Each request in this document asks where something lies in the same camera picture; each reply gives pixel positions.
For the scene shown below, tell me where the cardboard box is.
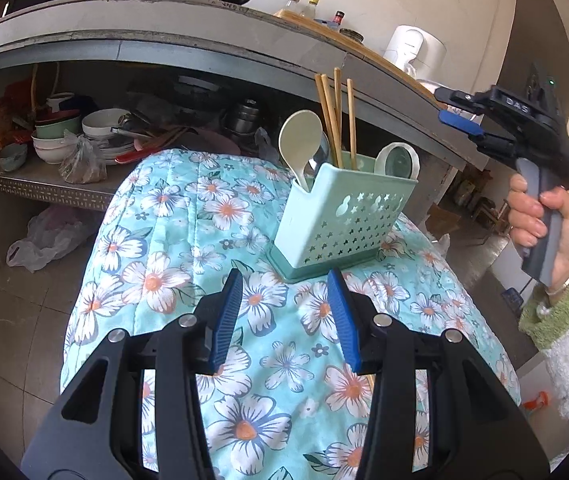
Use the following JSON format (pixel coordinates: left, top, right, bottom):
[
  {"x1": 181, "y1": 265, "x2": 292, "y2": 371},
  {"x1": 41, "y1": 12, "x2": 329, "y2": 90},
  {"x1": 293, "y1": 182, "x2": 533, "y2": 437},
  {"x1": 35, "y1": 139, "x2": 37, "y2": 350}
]
[{"x1": 424, "y1": 202, "x2": 470, "y2": 238}]

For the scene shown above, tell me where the white pan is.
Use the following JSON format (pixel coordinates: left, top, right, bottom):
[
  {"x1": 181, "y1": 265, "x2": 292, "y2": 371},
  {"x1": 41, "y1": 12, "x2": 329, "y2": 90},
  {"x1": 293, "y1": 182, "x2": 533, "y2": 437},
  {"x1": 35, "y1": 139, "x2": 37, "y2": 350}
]
[{"x1": 82, "y1": 108, "x2": 132, "y2": 141}]

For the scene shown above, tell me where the plastic bag with food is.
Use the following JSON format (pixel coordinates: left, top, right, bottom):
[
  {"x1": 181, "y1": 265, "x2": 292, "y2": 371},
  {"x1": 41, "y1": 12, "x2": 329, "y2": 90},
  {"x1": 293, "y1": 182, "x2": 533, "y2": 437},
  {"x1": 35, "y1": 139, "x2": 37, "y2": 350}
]
[{"x1": 58, "y1": 130, "x2": 108, "y2": 184}]

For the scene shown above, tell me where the green perforated utensil holder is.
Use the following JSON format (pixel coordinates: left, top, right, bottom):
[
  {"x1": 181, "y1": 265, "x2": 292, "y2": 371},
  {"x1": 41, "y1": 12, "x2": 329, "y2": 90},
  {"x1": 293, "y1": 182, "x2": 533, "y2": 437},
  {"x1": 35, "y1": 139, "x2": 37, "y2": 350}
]
[{"x1": 266, "y1": 150, "x2": 408, "y2": 284}]

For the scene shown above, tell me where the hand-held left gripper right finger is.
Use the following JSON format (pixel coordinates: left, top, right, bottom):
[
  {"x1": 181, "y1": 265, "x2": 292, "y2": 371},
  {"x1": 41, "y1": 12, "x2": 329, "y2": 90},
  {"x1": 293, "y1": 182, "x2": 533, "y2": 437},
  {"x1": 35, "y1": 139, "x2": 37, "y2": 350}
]
[{"x1": 327, "y1": 267, "x2": 551, "y2": 480}]

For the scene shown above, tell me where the person's right hand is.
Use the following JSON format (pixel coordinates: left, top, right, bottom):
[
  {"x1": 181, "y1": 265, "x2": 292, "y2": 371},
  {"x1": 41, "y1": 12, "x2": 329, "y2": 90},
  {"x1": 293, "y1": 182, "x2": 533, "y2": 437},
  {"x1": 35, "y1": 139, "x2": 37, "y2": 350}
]
[{"x1": 507, "y1": 172, "x2": 569, "y2": 293}]

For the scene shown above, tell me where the stack of bowls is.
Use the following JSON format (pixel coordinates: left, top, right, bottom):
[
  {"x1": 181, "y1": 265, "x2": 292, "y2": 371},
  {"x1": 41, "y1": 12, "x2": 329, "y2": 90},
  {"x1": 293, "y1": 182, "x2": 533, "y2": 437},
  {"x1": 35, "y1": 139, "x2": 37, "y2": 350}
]
[{"x1": 32, "y1": 110, "x2": 82, "y2": 165}]

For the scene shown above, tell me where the white electric kettle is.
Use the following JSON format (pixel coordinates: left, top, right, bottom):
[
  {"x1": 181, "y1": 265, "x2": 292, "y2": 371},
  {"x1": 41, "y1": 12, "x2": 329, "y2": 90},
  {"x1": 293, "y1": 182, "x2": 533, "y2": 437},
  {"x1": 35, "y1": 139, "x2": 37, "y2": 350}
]
[{"x1": 383, "y1": 24, "x2": 447, "y2": 81}]

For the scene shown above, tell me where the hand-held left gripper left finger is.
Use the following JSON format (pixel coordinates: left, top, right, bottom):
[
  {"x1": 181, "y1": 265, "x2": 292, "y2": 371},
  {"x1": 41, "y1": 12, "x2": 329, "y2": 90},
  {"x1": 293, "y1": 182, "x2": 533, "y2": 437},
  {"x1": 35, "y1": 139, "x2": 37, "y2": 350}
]
[{"x1": 20, "y1": 268, "x2": 245, "y2": 480}]

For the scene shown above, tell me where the silver bracelet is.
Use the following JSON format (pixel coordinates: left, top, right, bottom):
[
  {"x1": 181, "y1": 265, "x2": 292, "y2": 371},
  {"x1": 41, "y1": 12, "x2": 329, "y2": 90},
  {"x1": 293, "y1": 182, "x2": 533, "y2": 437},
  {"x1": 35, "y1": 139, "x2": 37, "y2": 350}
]
[{"x1": 544, "y1": 266, "x2": 569, "y2": 297}]

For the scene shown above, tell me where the bundle of bamboo chopsticks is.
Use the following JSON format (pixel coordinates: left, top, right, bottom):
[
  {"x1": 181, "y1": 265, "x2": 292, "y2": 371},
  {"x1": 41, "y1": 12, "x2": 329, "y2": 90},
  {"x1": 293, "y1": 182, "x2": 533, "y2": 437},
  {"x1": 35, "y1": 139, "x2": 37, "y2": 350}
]
[{"x1": 314, "y1": 67, "x2": 358, "y2": 171}]

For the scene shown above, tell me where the teal floral blanket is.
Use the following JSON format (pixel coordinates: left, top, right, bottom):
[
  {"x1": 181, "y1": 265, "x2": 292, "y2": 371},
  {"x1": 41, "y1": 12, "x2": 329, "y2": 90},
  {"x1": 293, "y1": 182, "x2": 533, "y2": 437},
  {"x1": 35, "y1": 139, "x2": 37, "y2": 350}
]
[{"x1": 59, "y1": 147, "x2": 522, "y2": 480}]

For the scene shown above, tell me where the small teal bowl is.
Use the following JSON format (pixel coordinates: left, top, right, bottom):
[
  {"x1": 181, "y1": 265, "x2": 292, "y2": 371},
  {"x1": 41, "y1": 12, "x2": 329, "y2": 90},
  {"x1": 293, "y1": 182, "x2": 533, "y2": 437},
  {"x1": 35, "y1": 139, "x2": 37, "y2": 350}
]
[{"x1": 0, "y1": 142, "x2": 29, "y2": 172}]

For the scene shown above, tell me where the metal spoon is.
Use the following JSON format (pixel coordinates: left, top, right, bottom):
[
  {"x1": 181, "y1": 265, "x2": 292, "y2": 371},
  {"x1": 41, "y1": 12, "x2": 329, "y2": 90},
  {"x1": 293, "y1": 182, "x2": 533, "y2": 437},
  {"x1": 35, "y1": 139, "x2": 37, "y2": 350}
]
[{"x1": 307, "y1": 132, "x2": 331, "y2": 173}]

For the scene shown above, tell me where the white plastic bag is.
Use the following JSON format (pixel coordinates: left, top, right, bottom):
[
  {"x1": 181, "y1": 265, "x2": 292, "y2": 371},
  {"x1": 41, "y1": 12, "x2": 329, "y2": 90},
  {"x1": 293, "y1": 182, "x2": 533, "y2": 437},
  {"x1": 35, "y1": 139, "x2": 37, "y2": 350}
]
[{"x1": 6, "y1": 204, "x2": 98, "y2": 273}]

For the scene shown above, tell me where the white wide-bowl spoon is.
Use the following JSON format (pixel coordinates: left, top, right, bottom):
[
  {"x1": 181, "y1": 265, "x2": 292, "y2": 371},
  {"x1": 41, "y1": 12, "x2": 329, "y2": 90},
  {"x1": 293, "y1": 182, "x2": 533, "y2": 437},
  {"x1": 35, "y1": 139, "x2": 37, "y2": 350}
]
[{"x1": 374, "y1": 141, "x2": 421, "y2": 180}]

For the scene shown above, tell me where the red packet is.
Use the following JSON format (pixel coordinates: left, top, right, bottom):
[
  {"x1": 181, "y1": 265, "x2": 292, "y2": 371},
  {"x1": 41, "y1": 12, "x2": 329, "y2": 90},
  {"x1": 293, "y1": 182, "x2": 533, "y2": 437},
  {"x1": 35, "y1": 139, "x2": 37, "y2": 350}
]
[{"x1": 0, "y1": 82, "x2": 35, "y2": 148}]

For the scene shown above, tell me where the grey concrete counter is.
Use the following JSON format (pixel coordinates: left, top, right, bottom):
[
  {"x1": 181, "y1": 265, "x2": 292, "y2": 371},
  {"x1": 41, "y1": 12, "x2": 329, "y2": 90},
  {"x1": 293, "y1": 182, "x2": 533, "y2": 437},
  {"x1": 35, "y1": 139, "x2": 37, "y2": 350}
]
[{"x1": 0, "y1": 0, "x2": 477, "y2": 261}]

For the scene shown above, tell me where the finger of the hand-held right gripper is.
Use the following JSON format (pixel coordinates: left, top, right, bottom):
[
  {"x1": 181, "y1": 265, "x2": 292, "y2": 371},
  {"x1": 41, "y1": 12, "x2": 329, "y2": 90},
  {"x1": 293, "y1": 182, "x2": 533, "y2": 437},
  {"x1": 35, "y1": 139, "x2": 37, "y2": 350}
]
[
  {"x1": 433, "y1": 86, "x2": 495, "y2": 111},
  {"x1": 438, "y1": 109, "x2": 515, "y2": 161}
]

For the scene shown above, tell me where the steel pot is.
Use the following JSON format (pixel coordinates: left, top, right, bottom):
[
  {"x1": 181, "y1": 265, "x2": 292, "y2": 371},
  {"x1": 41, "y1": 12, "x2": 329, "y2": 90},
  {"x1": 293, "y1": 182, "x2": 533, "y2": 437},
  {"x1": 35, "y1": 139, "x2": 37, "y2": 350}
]
[{"x1": 222, "y1": 100, "x2": 265, "y2": 136}]

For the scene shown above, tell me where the white oval rice spoon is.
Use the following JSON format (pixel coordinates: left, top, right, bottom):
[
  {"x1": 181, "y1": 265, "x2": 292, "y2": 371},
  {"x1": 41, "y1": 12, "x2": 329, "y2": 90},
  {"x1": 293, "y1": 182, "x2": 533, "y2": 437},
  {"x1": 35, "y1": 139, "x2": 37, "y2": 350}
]
[{"x1": 278, "y1": 109, "x2": 324, "y2": 194}]

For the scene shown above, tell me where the orange plastic object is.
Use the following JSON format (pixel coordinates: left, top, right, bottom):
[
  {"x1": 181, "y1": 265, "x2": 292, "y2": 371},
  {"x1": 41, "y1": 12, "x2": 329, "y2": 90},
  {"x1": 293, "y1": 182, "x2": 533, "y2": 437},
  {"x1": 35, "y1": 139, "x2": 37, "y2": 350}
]
[{"x1": 521, "y1": 392, "x2": 550, "y2": 413}]

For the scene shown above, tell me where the wooden cutting board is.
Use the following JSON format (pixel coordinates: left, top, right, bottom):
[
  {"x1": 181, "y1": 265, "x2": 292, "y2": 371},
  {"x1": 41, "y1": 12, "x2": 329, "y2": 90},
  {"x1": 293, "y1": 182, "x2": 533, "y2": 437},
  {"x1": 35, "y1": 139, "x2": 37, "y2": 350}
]
[{"x1": 273, "y1": 9, "x2": 442, "y2": 108}]

